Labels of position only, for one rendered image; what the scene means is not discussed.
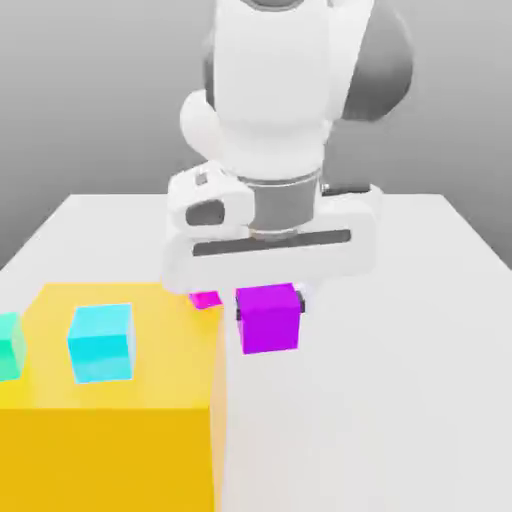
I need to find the small purple cube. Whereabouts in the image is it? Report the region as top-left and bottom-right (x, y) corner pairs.
(234, 282), (302, 356)

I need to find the small green cube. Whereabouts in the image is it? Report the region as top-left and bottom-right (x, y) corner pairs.
(0, 311), (28, 382)

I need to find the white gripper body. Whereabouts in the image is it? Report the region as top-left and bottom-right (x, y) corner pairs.
(160, 184), (384, 296)

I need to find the small cyan cube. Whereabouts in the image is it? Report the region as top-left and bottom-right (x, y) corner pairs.
(66, 302), (135, 385)

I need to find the small magenta cube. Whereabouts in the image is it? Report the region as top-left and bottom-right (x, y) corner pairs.
(188, 290), (224, 311)

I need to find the large yellow box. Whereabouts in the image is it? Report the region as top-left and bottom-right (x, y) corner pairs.
(0, 282), (226, 512)

